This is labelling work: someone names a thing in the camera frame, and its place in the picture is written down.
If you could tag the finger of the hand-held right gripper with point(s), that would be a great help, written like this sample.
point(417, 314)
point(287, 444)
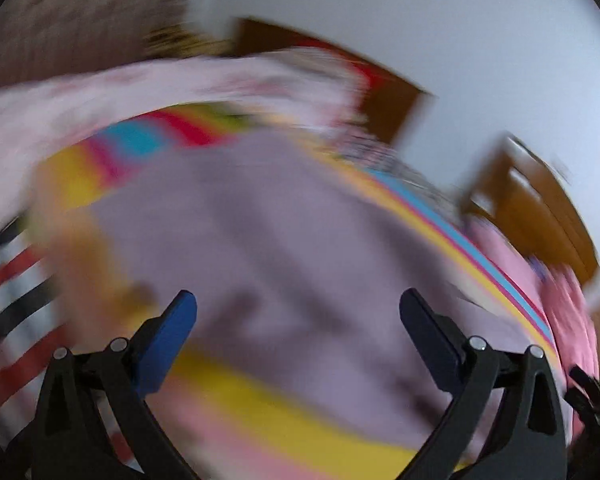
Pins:
point(587, 395)

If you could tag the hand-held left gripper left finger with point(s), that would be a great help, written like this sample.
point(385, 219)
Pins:
point(166, 342)

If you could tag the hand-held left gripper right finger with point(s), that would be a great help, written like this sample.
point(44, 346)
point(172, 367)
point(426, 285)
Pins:
point(430, 342)

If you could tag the purple pants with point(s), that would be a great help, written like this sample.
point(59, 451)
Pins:
point(280, 260)

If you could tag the striped colourful bed sheet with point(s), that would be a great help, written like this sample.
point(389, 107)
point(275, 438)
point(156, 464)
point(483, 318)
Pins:
point(280, 422)

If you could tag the checked red grey cloth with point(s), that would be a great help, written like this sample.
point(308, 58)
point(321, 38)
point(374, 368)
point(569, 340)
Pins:
point(10, 310)

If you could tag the glossy brown wooden headboard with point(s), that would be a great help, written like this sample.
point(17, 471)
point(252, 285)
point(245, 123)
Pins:
point(540, 210)

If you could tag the plaid cloth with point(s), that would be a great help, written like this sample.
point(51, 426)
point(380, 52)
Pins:
point(380, 157)

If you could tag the dark wooden headboard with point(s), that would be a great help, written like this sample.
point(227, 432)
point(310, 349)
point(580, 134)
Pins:
point(397, 105)

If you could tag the pink floral quilt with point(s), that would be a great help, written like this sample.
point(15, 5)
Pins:
point(130, 90)

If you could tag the red pillow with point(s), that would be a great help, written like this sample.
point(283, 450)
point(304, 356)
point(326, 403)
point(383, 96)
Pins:
point(372, 71)

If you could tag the yellow black cloth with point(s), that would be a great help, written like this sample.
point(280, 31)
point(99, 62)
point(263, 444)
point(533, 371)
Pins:
point(180, 42)

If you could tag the floral striped curtain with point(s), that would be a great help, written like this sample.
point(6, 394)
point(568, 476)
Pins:
point(80, 20)

